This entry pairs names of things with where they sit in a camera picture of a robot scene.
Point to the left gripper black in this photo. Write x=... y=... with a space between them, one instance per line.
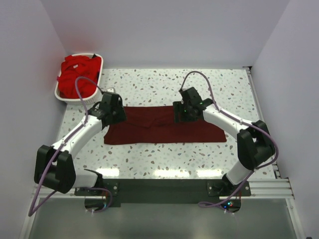
x=119 y=114

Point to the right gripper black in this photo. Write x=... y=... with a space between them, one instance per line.
x=178 y=113

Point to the dark red t shirt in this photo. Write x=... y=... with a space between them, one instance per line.
x=157 y=125

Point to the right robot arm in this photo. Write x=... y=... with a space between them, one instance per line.
x=254 y=143

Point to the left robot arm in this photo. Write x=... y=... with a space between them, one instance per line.
x=54 y=166

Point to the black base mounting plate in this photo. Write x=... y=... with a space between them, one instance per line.
x=155 y=191

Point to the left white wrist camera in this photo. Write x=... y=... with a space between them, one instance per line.
x=110 y=90

